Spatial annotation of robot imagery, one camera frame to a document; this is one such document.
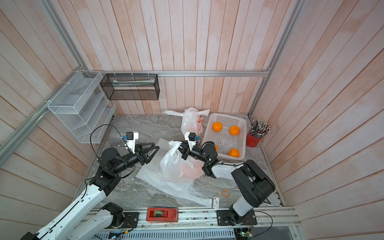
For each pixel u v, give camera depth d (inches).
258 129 35.6
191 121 37.5
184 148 27.9
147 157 24.1
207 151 25.5
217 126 42.2
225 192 32.4
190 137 25.9
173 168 29.9
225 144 40.9
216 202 30.7
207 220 29.4
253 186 17.9
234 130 41.0
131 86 40.0
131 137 23.9
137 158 23.8
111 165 21.4
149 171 35.3
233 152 35.8
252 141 37.4
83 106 28.8
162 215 27.8
